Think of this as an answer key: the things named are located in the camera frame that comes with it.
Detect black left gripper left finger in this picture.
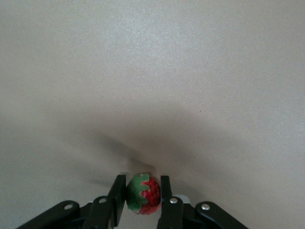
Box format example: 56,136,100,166
83,175,126,229

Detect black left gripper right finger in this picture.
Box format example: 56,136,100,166
156,176,184,229

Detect red strawberry green leaves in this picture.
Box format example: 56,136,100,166
125,173,162,216

